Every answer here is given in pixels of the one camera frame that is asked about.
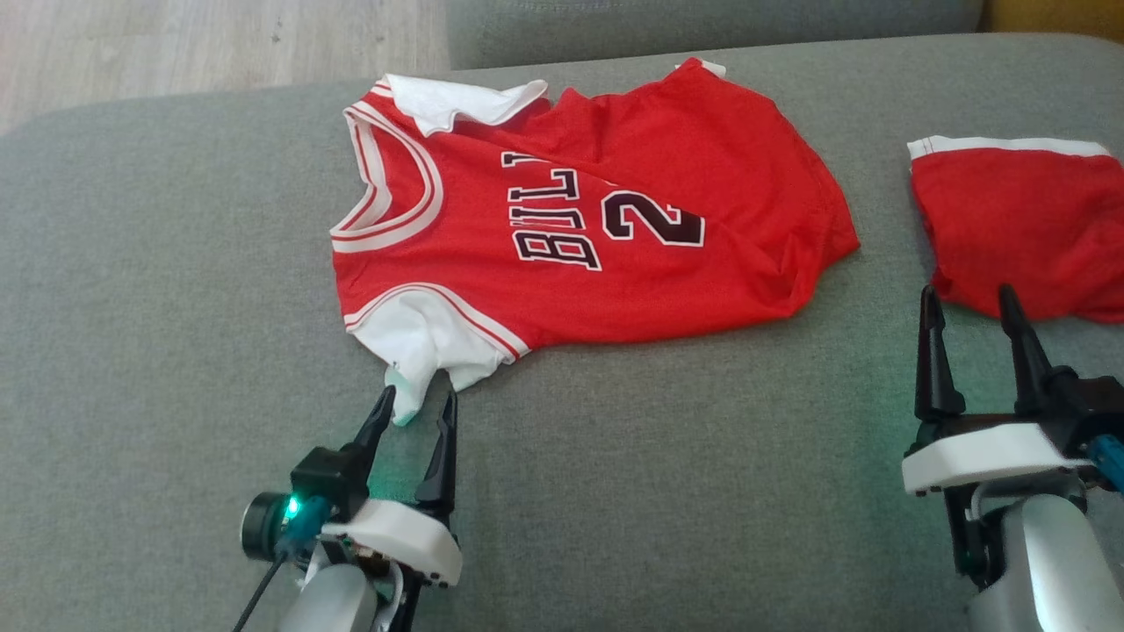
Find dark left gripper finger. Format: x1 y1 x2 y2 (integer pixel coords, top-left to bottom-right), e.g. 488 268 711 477
350 384 399 493
414 391 460 528

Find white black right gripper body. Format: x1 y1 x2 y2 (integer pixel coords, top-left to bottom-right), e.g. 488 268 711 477
901 412 1095 498

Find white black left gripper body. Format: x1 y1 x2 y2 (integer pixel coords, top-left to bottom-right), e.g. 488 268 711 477
320 498 464 589

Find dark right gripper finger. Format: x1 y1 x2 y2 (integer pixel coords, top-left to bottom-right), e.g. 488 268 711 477
998 284 1055 414
913 285 966 423

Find red shorts with white stripe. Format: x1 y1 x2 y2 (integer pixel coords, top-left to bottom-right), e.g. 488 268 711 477
907 134 1124 325

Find red basketball jersey white sleeves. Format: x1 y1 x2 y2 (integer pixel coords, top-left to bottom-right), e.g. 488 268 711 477
329 57 862 427

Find grey sofa seat cushion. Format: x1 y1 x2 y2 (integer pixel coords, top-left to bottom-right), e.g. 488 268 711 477
0 33 1124 632

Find yellow object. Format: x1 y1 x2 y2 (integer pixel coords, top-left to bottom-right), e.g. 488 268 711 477
979 0 1124 46

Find grey sofa backrest cushion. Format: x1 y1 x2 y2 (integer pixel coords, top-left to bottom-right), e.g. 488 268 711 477
445 0 985 72

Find black left cable teal plug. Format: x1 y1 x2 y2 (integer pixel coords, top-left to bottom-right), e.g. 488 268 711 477
232 496 333 632

